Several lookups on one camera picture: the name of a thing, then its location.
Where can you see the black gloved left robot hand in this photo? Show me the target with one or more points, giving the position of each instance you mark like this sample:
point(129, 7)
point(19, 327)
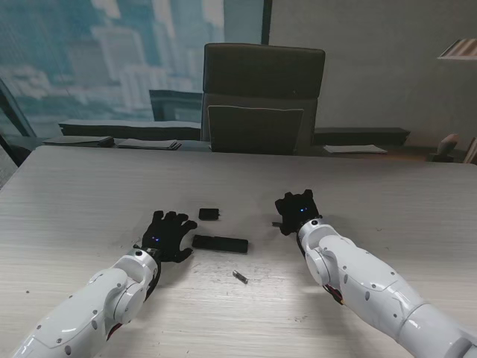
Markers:
point(167, 235)

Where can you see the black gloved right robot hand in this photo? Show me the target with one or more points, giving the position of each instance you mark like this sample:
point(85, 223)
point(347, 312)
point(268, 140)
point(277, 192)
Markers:
point(298, 209)

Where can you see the black remote control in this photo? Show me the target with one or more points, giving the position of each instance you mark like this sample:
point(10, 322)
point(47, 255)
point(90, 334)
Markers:
point(223, 244)

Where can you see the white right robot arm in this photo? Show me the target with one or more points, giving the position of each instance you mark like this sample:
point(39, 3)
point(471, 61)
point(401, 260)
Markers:
point(354, 268)

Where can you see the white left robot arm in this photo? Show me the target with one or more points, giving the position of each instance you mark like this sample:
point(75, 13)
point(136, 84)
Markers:
point(112, 291)

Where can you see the black battery cover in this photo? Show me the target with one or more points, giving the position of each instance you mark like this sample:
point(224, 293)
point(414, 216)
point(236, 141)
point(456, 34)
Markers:
point(208, 214)

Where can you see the white paper sheet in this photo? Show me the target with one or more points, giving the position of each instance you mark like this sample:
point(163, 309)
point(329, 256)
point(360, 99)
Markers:
point(354, 149)

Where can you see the grey folder stack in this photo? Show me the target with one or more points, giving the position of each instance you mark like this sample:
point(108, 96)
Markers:
point(149, 144)

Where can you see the short dark bench cushion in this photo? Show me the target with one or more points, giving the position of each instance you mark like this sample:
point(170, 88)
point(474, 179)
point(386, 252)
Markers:
point(361, 135)

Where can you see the long dark bench cushion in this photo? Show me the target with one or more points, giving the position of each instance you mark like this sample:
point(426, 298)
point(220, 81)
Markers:
point(130, 130)

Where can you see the dark grey folder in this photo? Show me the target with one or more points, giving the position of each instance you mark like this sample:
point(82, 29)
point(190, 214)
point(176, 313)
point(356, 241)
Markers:
point(82, 141)

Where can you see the dark grey office chair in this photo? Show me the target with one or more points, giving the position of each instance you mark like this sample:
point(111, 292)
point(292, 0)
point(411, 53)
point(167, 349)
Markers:
point(261, 82)

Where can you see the small desk ornament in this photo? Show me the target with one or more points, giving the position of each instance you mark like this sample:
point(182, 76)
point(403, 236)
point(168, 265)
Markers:
point(445, 149)

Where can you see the light wooden board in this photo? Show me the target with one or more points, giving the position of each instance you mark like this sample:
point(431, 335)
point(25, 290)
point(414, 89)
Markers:
point(471, 153)

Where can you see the dark window pillar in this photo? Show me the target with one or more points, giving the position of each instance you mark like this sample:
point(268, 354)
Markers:
point(266, 22)

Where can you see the grey slanted metal bar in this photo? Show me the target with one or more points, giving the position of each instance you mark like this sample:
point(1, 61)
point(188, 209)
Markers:
point(15, 112)

